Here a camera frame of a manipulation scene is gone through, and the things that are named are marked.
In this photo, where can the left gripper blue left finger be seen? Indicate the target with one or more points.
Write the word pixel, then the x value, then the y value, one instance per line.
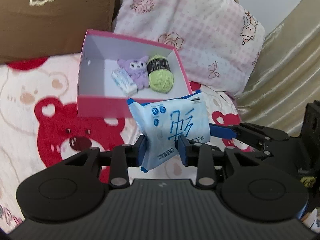
pixel 125 156

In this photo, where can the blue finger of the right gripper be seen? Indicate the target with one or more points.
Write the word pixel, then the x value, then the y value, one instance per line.
pixel 253 135

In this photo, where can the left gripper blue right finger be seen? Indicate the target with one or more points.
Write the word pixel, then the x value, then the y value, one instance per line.
pixel 200 156

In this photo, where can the blue wet wipes pack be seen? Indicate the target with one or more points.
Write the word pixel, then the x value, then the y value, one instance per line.
pixel 163 122

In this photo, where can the white tissue pack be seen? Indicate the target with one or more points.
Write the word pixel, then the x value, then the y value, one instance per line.
pixel 124 82

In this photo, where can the green yarn ball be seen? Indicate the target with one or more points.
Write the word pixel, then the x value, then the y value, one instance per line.
pixel 160 76

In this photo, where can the purple Kuromi plush toy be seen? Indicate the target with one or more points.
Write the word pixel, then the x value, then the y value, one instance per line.
pixel 137 70

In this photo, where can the olive satin curtain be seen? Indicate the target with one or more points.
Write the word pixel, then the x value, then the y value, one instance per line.
pixel 286 76

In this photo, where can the pink cardboard box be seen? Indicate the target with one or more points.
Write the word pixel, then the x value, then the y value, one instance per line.
pixel 113 68

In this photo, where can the red bear print blanket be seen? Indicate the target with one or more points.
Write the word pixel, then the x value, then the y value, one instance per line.
pixel 40 126

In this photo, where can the pink checked pillow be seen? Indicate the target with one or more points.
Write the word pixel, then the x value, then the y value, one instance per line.
pixel 218 41

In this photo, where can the brown pillow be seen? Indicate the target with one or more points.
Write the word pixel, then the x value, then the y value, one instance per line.
pixel 38 28

